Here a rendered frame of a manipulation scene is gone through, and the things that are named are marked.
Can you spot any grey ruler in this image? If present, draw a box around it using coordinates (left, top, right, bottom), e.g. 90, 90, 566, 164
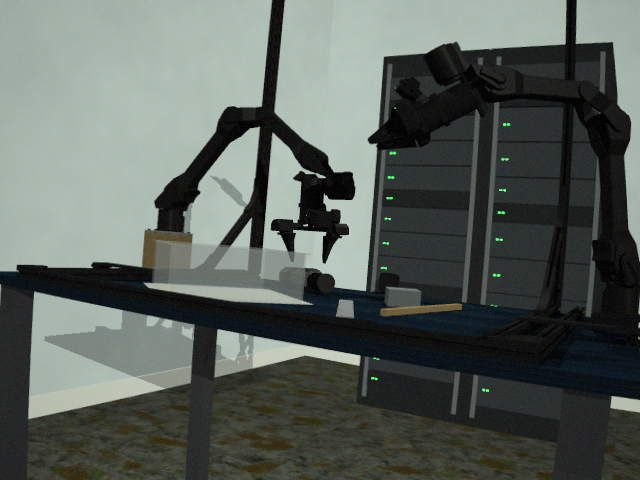
336, 299, 354, 318

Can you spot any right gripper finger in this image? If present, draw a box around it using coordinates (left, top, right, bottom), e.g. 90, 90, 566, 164
277, 232, 296, 252
322, 236, 342, 263

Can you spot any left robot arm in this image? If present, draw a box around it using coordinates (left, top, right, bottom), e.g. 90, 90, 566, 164
423, 42, 640, 318

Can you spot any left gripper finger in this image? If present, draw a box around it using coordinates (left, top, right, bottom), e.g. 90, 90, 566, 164
368, 107, 409, 144
376, 133, 417, 150

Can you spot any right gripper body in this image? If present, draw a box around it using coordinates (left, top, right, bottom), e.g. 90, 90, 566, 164
271, 198, 349, 236

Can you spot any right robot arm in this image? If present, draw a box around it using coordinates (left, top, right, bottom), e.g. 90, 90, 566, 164
154, 106, 355, 233

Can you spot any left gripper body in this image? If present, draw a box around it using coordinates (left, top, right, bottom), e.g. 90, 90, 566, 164
394, 93, 455, 148

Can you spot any tan wooden stick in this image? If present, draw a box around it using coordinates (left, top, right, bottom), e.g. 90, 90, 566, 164
380, 304, 462, 316

